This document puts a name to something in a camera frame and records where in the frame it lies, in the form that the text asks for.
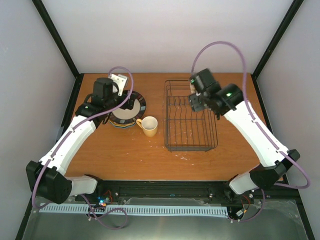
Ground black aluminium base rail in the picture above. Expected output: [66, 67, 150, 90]
[94, 179, 300, 208]

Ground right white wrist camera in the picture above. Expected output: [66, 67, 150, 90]
[189, 84, 198, 95]

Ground left black frame post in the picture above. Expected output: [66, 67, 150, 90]
[31, 0, 81, 79]

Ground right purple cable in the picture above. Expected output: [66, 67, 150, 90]
[191, 41, 311, 223]

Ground purple cable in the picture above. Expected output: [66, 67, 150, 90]
[32, 66, 136, 230]
[191, 41, 311, 223]

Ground yellow ceramic mug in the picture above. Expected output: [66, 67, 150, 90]
[136, 116, 158, 138]

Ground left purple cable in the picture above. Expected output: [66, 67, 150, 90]
[32, 66, 136, 230]

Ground dark wire dish rack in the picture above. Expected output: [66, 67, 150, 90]
[162, 79, 218, 152]

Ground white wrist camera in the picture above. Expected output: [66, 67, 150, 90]
[189, 84, 198, 95]
[108, 73, 129, 96]

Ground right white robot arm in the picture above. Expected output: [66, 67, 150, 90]
[189, 68, 300, 195]

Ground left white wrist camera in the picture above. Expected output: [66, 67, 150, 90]
[108, 73, 129, 96]

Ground black rimmed striped plate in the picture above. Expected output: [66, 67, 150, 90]
[109, 91, 147, 125]

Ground right black frame post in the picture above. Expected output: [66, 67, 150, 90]
[251, 0, 305, 77]

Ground right connector wires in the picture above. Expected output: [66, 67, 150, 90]
[234, 194, 253, 218]

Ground black frame post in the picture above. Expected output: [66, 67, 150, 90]
[251, 0, 305, 77]
[31, 0, 81, 79]

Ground yellow dotted scalloped plate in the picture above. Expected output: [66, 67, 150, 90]
[108, 120, 136, 129]

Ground left controller board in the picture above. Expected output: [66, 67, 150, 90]
[98, 190, 113, 207]

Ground light blue cable duct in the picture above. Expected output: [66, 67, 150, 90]
[39, 203, 228, 218]

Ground teal scalloped plate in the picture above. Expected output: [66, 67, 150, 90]
[109, 121, 136, 129]

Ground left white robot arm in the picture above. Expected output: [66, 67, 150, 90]
[26, 73, 133, 205]

